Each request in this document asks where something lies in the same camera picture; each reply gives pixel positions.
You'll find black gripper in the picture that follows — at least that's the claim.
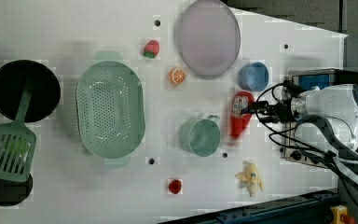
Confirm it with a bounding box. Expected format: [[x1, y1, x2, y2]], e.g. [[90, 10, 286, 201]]
[[241, 101, 296, 123]]

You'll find red ketchup bottle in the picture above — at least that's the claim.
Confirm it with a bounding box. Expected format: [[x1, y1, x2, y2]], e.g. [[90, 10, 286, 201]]
[[229, 91, 255, 141]]

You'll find green slotted spatula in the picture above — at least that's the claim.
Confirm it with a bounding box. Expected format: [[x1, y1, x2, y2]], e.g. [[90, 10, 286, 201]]
[[0, 88, 36, 182]]

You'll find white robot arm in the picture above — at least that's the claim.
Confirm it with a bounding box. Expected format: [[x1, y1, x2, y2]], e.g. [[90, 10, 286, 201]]
[[232, 81, 358, 190]]

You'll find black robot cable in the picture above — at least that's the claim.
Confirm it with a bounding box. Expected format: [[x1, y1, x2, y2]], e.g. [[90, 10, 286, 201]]
[[254, 81, 358, 218]]

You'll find grey oval plate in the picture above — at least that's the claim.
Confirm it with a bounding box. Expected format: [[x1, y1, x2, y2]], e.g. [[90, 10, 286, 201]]
[[174, 0, 241, 79]]

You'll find yellow red emergency button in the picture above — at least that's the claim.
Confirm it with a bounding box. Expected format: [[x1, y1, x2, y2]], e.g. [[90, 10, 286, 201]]
[[330, 205, 351, 224]]

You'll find green cup with handle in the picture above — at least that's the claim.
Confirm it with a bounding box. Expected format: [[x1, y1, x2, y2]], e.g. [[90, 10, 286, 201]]
[[179, 115, 221, 157]]

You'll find pink strawberry toy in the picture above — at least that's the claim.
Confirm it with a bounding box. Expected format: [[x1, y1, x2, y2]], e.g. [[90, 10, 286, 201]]
[[143, 40, 159, 59]]

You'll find blue bowl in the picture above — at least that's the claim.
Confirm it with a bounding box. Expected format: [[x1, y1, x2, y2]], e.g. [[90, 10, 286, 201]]
[[238, 63, 269, 91]]

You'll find small red berry toy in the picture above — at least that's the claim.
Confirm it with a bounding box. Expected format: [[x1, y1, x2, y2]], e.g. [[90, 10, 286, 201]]
[[168, 179, 182, 194]]

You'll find green perforated colander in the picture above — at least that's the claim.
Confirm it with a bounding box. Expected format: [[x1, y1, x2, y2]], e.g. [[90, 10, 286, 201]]
[[76, 51, 145, 167]]

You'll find black toaster oven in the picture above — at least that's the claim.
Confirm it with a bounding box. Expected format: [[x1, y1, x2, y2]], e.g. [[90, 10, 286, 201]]
[[286, 82, 358, 164]]

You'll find black round pan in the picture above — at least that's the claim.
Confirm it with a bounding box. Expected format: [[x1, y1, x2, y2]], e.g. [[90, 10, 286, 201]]
[[0, 60, 61, 122]]

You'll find peeled banana toy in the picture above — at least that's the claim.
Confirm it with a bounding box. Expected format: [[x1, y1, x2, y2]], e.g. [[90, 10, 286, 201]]
[[236, 163, 264, 197]]

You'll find black cylindrical pot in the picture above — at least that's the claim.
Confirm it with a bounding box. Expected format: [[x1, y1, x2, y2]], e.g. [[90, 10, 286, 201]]
[[0, 175, 34, 206]]

